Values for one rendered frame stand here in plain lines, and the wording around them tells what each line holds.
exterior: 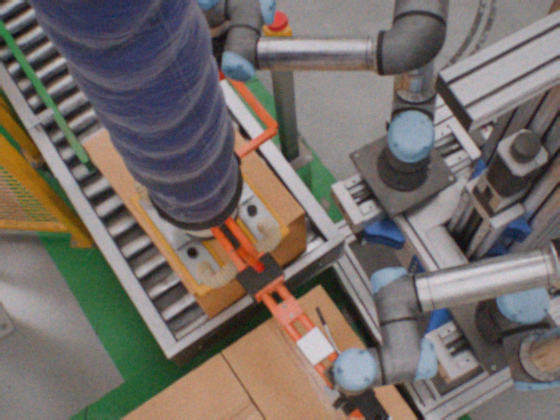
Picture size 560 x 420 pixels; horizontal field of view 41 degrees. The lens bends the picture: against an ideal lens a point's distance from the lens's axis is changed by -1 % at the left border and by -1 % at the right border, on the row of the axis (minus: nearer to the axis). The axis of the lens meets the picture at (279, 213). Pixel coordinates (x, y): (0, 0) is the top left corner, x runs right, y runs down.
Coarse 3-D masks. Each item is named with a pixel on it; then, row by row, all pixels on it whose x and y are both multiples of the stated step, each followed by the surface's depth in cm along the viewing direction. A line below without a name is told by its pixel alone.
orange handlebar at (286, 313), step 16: (256, 112) 195; (272, 128) 193; (256, 144) 192; (224, 240) 183; (240, 240) 184; (240, 256) 183; (272, 304) 178; (288, 304) 177; (288, 320) 176; (304, 320) 176; (320, 368) 172
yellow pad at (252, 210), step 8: (248, 184) 201; (256, 192) 200; (248, 200) 199; (256, 200) 199; (264, 200) 199; (240, 208) 198; (248, 208) 196; (256, 208) 196; (264, 208) 198; (272, 208) 199; (240, 216) 198; (248, 216) 197; (256, 216) 197; (264, 216) 197; (272, 216) 197; (240, 224) 197; (248, 224) 197; (256, 224) 197; (280, 224) 197; (248, 232) 197; (256, 232) 196; (288, 232) 196; (256, 240) 196
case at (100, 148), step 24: (96, 144) 228; (240, 144) 225; (120, 168) 225; (264, 168) 222; (120, 192) 222; (264, 192) 220; (288, 216) 217; (216, 240) 216; (288, 240) 229; (288, 264) 252; (192, 288) 212; (216, 288) 220; (240, 288) 237; (216, 312) 241
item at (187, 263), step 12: (144, 204) 200; (144, 216) 199; (156, 216) 199; (156, 228) 198; (168, 240) 196; (192, 240) 196; (168, 252) 196; (180, 252) 195; (192, 252) 192; (204, 252) 195; (180, 264) 195; (192, 264) 194; (216, 264) 194; (192, 276) 193; (204, 288) 192
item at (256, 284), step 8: (256, 256) 180; (264, 256) 181; (272, 256) 180; (248, 264) 179; (272, 264) 180; (240, 272) 180; (248, 272) 180; (256, 272) 180; (264, 272) 180; (272, 272) 179; (280, 272) 179; (240, 280) 178; (248, 280) 179; (256, 280) 179; (264, 280) 179; (272, 280) 179; (280, 280) 178; (248, 288) 178; (256, 288) 178; (264, 288) 177; (272, 288) 179; (256, 296) 177
